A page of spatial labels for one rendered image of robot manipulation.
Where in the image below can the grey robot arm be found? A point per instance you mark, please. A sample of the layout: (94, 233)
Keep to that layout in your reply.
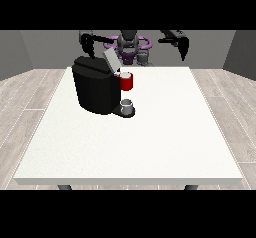
(174, 33)
(85, 33)

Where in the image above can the red pod holder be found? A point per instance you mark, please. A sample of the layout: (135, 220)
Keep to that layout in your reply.
(126, 83)

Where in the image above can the black coffee machine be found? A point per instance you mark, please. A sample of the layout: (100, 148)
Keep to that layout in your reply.
(95, 88)

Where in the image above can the small grey coffee pod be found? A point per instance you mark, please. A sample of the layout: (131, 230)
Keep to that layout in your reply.
(142, 58)

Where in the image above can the pale grey machine lid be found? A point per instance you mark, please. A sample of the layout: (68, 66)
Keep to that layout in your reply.
(111, 59)

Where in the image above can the small grey cup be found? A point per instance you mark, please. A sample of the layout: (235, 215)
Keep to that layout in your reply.
(127, 107)

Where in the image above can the grey robot trunk purple rings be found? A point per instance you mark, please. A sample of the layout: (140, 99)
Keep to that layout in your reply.
(128, 41)

